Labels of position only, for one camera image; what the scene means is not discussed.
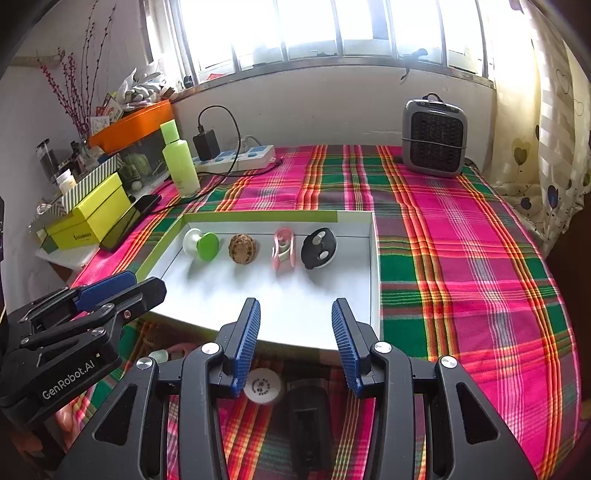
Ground dark green box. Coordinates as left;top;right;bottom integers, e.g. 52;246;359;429
36;226;61;254

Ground white side shelf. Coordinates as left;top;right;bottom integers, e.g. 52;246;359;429
44;244;100;273

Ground light green bottle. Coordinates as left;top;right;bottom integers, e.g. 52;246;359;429
160;119;201;198

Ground brown walnut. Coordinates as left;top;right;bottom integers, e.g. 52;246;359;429
228;234;260;265

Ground black smartphone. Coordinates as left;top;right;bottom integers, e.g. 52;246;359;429
99;194;162;252

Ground black charger cable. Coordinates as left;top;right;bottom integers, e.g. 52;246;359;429
198;106;242;176

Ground yellow-green box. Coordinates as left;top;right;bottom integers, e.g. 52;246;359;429
46;173;130;252

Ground white round cap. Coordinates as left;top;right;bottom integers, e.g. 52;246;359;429
243;367;281;406

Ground black rectangular device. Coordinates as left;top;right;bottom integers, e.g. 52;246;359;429
286;387;334;472

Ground thin black phone cable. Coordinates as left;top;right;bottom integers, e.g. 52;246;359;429
152;157;284;213

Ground black charger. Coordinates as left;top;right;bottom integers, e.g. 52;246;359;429
192;129;220;161

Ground cream heart print curtain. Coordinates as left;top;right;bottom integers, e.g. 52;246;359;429
489;0;589;259

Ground person's left hand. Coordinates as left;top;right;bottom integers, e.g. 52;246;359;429
56;398;81;435

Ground dark glass jar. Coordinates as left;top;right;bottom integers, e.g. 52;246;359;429
36;138;61;183

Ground pink and mint plastic clip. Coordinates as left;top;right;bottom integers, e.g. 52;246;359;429
271;227;297;273
147;342;195;367

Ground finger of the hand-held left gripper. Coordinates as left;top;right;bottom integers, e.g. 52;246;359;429
18;277;167;352
9;271;138;334

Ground window with metal bars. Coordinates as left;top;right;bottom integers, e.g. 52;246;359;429
152;0;495;77

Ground dried flower branches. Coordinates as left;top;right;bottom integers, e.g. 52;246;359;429
39;0;116;139

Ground colourful cards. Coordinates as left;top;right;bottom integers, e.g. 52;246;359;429
92;92;123;125

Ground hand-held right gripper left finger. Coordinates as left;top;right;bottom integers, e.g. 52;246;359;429
53;296;262;480

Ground white patterned plastic bag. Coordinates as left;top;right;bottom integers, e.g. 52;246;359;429
113;67;164;104

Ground white power strip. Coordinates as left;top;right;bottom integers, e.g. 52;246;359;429
191;144;276;174

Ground grey striped box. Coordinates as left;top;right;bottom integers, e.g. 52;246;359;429
60;154;123;213

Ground black oval magnet disc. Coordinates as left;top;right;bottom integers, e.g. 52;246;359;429
301;227;338;271

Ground clear bin with orange lid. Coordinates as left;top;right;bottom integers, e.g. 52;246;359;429
88;99;174;185

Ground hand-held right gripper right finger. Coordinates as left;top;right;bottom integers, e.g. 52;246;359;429
331;296;539;480

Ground green and white cardboard box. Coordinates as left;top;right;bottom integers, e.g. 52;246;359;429
136;210;382;354

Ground grey space heater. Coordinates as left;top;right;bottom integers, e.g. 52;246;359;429
401;93;468;178

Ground white and green spool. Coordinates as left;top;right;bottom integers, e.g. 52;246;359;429
183;228;220;262

